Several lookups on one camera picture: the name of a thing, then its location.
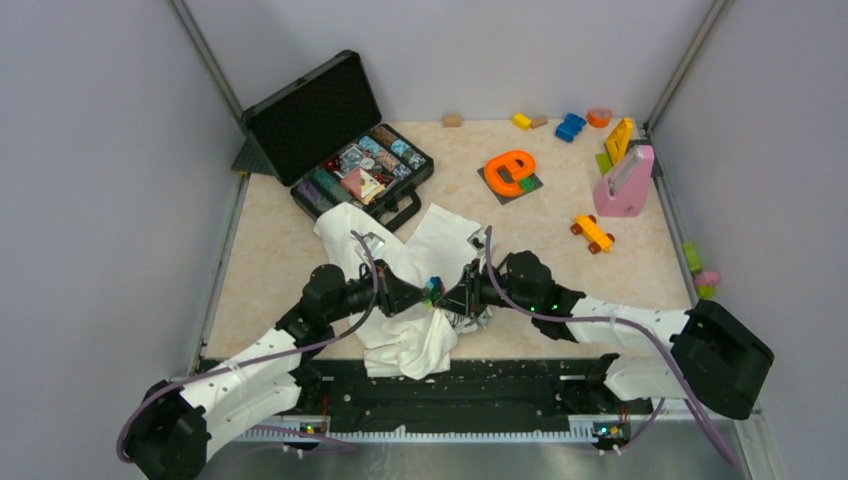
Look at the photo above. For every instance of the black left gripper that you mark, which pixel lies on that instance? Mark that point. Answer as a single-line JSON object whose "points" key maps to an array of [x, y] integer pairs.
{"points": [[395, 294]]}

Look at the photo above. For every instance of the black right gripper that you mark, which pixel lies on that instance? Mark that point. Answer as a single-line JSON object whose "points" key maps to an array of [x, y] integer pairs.
{"points": [[466, 297]]}

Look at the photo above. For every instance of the colourful beaded brooch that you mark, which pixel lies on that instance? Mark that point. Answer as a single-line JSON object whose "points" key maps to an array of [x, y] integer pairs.
{"points": [[434, 291]]}

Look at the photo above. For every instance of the white printed t-shirt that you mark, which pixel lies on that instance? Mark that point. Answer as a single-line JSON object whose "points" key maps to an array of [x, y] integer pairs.
{"points": [[406, 335]]}

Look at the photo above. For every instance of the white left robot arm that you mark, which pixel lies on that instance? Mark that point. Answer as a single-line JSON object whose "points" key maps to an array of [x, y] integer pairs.
{"points": [[181, 425]]}

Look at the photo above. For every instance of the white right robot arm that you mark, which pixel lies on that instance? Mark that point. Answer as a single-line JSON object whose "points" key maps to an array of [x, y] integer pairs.
{"points": [[702, 353]]}

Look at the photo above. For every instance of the orange letter e toy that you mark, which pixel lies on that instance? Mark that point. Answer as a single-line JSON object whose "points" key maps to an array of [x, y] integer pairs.
{"points": [[503, 173]]}

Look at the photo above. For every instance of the yellow toy car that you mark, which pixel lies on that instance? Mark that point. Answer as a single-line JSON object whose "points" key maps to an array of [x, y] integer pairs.
{"points": [[598, 240]]}

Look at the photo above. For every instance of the tan wooden block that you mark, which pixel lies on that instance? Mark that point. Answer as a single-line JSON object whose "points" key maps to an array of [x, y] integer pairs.
{"points": [[451, 120]]}

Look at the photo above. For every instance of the black poker chip case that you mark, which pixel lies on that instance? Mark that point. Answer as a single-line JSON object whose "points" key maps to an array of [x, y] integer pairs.
{"points": [[324, 138]]}

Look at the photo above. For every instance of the pink wedge stand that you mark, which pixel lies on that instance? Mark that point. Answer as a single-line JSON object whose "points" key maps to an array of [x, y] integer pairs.
{"points": [[622, 192]]}

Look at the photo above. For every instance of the yellow toy brick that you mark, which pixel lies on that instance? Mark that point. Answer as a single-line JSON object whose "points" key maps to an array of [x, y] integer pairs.
{"points": [[521, 121]]}

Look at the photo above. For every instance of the small brown wooden block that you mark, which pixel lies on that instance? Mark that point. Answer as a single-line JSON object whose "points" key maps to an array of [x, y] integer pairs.
{"points": [[538, 122]]}

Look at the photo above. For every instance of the green flat toy piece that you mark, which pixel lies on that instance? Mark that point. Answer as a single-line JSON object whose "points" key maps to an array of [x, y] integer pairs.
{"points": [[604, 162]]}

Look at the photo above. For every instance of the blue toy brick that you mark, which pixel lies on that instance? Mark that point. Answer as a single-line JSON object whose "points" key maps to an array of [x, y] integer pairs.
{"points": [[571, 126]]}

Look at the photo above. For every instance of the yellow perforated toy block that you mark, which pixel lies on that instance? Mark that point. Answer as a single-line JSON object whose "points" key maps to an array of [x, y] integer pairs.
{"points": [[618, 140]]}

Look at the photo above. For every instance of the orange tape roll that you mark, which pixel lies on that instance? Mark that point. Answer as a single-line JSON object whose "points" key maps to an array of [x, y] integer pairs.
{"points": [[599, 117]]}

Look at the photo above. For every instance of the pink and green toy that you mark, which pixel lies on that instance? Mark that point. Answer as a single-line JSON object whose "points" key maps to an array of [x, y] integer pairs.
{"points": [[705, 281]]}

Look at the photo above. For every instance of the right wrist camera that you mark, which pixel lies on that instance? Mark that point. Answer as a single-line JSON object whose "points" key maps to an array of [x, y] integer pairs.
{"points": [[477, 241]]}

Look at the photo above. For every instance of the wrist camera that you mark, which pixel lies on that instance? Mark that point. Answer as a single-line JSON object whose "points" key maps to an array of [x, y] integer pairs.
{"points": [[370, 246], [477, 241]]}

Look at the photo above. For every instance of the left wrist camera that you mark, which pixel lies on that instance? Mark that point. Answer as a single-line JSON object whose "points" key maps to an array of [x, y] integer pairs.
{"points": [[370, 246]]}

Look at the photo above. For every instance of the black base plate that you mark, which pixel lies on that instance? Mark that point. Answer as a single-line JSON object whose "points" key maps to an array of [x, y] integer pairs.
{"points": [[473, 396]]}

